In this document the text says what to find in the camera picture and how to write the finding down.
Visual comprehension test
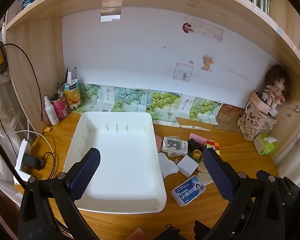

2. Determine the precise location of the green tissue box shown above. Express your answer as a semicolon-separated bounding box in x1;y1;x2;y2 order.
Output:
253;134;278;155

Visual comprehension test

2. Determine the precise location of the pink can pen holder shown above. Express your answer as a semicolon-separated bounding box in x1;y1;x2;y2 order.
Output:
51;96;70;120

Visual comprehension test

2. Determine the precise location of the blue label dental floss box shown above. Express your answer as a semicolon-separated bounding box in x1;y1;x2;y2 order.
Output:
171;175;206;207

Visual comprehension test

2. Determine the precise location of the white charger cube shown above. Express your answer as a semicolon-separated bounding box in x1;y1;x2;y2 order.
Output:
177;155;199;176

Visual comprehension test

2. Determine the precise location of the white flat eraser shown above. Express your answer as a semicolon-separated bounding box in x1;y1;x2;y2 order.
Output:
197;172;214;185

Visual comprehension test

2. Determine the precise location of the small black box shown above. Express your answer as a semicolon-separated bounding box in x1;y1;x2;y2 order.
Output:
187;140;203;153

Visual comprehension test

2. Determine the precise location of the wooden shelf unit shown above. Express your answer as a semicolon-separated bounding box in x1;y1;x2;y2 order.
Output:
1;0;300;163

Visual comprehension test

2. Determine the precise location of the black charger block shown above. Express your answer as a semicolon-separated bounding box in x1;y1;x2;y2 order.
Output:
21;154;44;171

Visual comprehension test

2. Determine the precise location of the clear plastic box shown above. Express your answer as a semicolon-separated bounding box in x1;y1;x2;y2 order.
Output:
161;136;188;157

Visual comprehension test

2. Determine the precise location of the brown haired doll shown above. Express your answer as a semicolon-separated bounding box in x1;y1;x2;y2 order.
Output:
264;64;292;106

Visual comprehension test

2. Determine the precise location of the white power strip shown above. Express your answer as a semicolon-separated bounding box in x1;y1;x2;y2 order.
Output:
14;140;33;183

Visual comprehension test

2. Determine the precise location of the pink sticky note block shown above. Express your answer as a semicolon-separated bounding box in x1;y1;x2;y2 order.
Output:
189;133;207;144

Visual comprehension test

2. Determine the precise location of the white cable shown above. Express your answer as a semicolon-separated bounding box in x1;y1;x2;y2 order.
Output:
0;119;56;161

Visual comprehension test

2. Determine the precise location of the white curved plastic device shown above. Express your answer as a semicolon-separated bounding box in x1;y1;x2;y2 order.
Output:
158;152;179;179

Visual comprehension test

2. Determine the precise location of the brown cartoon cardboard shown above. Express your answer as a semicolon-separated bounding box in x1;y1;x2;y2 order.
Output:
216;104;246;133

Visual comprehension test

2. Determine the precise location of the printed fabric storage bag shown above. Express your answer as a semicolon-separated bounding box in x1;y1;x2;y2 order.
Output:
237;92;278;141

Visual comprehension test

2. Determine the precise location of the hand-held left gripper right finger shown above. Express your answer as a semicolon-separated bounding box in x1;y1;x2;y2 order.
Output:
202;148;286;240

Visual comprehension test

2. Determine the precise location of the white lace curtain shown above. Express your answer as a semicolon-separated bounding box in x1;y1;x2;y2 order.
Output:
0;30;28;205

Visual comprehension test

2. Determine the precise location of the clear tape patch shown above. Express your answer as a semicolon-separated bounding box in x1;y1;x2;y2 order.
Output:
100;0;123;22

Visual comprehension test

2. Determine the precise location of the white plastic storage bin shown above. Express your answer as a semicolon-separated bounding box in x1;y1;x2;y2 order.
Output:
62;112;167;213

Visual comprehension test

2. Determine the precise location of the multicolour puzzle cube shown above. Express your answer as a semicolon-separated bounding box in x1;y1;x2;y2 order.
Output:
205;140;220;153

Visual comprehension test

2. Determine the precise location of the black braided cable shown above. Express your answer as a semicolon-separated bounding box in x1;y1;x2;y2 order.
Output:
40;152;57;178

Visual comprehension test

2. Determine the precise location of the black hanging cable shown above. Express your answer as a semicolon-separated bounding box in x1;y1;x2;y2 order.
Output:
0;43;44;122

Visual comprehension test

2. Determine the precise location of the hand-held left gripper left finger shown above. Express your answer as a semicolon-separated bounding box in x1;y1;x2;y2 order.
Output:
17;147;101;240

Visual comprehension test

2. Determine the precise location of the white spray bottle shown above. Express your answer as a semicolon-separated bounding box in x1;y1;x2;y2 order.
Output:
44;96;59;125

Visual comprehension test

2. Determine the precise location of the pink square wall sticker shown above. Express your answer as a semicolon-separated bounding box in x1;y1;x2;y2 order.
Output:
172;62;194;82

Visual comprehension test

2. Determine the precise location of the black zipper bag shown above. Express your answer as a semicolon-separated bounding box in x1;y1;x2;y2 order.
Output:
152;219;213;240

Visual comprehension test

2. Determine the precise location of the orange juice carton holder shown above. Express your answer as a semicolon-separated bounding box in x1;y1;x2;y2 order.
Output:
64;79;81;109

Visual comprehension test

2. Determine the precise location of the white paper strip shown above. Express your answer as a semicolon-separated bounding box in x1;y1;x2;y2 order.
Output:
179;124;211;132

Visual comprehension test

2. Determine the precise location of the yellow bear wall sticker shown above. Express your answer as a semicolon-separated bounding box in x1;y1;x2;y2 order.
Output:
201;56;214;72

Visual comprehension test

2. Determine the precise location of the pink case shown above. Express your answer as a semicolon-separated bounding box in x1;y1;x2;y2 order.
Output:
255;97;272;113

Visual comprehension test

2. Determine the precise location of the green fruit printed paper lining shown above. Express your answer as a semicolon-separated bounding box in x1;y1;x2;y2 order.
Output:
72;83;223;125

